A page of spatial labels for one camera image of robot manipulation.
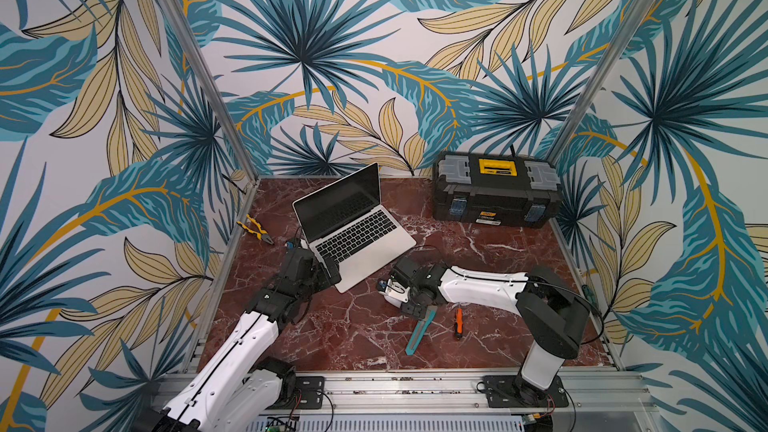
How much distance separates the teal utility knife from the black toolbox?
1.10 feet

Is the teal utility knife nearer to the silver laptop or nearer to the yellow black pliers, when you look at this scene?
the silver laptop

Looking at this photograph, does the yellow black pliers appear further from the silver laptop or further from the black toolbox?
the black toolbox

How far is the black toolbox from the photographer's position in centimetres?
96

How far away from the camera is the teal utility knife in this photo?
2.67ft

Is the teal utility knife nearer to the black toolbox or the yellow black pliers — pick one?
the black toolbox

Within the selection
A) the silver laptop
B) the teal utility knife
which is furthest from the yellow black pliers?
the teal utility knife

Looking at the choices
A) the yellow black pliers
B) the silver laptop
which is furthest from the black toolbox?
the yellow black pliers
